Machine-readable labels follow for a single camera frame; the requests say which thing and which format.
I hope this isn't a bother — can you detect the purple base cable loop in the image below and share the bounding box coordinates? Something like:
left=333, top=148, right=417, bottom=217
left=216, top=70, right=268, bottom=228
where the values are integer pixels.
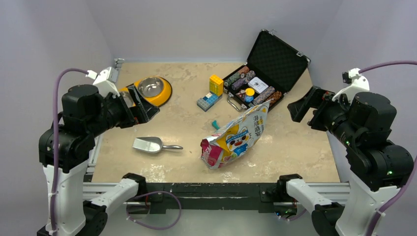
left=126, top=191, right=182, bottom=231

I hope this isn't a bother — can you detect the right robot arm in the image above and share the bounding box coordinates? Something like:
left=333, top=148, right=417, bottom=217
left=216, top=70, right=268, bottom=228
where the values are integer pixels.
left=275, top=86, right=415, bottom=236

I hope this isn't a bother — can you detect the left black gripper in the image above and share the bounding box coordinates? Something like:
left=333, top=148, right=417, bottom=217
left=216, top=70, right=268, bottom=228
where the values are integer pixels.
left=87, top=84, right=159, bottom=135

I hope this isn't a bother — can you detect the yellow double pet bowl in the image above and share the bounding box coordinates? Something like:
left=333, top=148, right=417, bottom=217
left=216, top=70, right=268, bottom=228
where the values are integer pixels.
left=133, top=76, right=172, bottom=107

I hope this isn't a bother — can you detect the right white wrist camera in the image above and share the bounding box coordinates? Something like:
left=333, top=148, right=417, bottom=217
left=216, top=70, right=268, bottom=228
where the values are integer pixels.
left=332, top=68, right=370, bottom=104

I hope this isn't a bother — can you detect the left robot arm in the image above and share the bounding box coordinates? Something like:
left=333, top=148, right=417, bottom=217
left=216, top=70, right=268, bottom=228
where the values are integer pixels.
left=37, top=85, right=159, bottom=236

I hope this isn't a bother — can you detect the silver metal scoop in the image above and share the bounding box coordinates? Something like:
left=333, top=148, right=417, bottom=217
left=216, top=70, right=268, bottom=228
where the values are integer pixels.
left=132, top=137, right=183, bottom=153

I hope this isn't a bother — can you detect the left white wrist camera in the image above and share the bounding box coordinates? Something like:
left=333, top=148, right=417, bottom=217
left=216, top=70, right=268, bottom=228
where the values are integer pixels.
left=86, top=67, right=120, bottom=98

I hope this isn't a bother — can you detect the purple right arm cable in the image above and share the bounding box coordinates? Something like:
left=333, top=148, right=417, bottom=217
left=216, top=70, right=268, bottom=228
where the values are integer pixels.
left=358, top=60, right=417, bottom=236

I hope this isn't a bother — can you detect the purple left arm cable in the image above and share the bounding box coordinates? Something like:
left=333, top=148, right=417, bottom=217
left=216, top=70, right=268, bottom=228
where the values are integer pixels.
left=49, top=68, right=90, bottom=233

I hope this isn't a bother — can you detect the colourful pet food bag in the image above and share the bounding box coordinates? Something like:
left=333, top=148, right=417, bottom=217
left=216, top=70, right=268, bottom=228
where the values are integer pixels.
left=200, top=101, right=269, bottom=169

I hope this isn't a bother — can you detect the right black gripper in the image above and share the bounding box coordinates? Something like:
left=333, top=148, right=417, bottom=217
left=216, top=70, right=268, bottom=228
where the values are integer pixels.
left=288, top=83, right=359, bottom=145

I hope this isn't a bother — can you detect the blue grey toy brick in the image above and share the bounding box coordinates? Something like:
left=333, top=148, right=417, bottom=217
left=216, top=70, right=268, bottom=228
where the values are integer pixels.
left=196, top=92, right=222, bottom=112

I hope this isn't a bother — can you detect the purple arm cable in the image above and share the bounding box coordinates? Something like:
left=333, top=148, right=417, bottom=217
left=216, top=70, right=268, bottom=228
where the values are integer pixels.
left=358, top=60, right=417, bottom=236
left=49, top=68, right=90, bottom=233

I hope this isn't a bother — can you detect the teal arch toy piece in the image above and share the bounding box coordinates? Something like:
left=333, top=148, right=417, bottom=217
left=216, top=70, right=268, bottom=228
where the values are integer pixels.
left=211, top=120, right=220, bottom=130

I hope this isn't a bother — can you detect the yellow toy brick block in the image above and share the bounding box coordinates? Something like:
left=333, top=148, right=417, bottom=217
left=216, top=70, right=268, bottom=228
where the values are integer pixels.
left=209, top=74, right=224, bottom=96

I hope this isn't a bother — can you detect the white playing card deck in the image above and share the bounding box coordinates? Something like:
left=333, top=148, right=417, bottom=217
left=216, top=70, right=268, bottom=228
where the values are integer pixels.
left=248, top=77, right=269, bottom=94

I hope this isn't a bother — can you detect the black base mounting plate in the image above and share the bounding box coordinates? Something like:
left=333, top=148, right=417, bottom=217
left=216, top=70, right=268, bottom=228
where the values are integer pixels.
left=128, top=182, right=297, bottom=214

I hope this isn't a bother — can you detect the black poker chip case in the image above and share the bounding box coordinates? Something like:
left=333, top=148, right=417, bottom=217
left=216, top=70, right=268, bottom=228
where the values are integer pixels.
left=223, top=29, right=311, bottom=112

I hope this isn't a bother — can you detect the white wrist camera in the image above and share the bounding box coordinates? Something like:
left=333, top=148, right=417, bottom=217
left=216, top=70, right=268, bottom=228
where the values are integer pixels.
left=332, top=68, right=370, bottom=104
left=86, top=67, right=120, bottom=98

